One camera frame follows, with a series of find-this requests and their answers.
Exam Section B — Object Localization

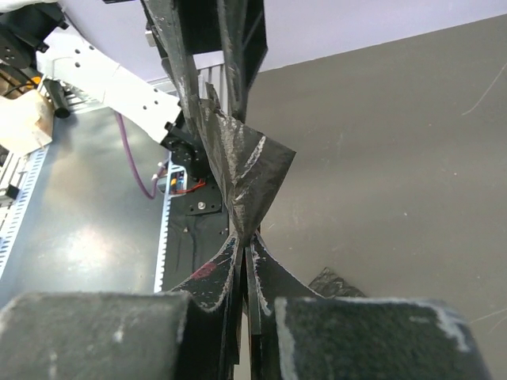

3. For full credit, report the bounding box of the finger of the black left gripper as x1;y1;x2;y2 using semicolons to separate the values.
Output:
217;0;268;121
142;1;222;146

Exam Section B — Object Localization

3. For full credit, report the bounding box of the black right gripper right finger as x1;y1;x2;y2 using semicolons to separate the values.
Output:
246;235;491;379

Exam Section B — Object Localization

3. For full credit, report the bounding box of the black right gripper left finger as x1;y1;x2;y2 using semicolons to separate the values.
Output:
1;234;239;379

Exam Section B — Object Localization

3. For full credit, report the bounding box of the black trash bag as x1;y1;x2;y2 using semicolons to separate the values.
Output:
196;82;368;300

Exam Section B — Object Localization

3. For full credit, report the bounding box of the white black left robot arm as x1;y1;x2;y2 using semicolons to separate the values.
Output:
1;1;268;179

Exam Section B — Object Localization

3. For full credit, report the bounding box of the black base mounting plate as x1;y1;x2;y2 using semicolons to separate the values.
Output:
162;168;230;291

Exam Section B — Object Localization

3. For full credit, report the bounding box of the grey slotted cable duct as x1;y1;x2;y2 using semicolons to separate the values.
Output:
154;158;182;293

